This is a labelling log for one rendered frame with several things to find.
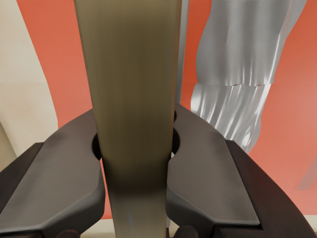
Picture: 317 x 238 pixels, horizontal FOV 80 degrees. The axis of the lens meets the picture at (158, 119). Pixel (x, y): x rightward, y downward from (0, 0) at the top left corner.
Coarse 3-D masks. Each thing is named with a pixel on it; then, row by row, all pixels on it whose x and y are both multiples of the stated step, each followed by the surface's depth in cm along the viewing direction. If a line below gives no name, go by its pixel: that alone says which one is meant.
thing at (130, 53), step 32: (96, 0) 5; (128, 0) 5; (160, 0) 5; (96, 32) 5; (128, 32) 5; (160, 32) 5; (96, 64) 6; (128, 64) 6; (160, 64) 6; (96, 96) 6; (128, 96) 6; (160, 96) 6; (96, 128) 7; (128, 128) 7; (160, 128) 7; (128, 160) 8; (160, 160) 8; (128, 192) 8; (160, 192) 9; (128, 224) 10; (160, 224) 10
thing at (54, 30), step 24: (24, 0) 13; (48, 0) 13; (72, 0) 14; (192, 0) 14; (312, 0) 14; (48, 24) 14; (72, 24) 14; (192, 24) 15; (312, 24) 15; (48, 48) 15; (72, 48) 15; (192, 48) 16; (288, 48) 16; (312, 48) 16; (48, 72) 16; (72, 72) 16; (192, 72) 17; (288, 72) 17; (312, 72) 17
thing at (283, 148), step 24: (72, 96) 17; (288, 96) 18; (312, 96) 18; (264, 120) 19; (288, 120) 20; (312, 120) 20; (264, 144) 21; (288, 144) 21; (312, 144) 21; (264, 168) 23; (288, 168) 23; (288, 192) 26; (312, 192) 26
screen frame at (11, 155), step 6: (0, 126) 18; (0, 132) 18; (0, 138) 18; (6, 138) 19; (0, 144) 18; (6, 144) 19; (0, 150) 18; (6, 150) 19; (12, 150) 20; (0, 156) 18; (6, 156) 19; (12, 156) 20; (0, 162) 18; (6, 162) 19; (0, 168) 18
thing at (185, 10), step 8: (184, 0) 10; (184, 8) 11; (184, 16) 11; (184, 24) 11; (184, 32) 11; (184, 40) 11; (184, 48) 12; (184, 56) 12; (176, 80) 13; (176, 88) 13; (176, 96) 13; (168, 224) 21
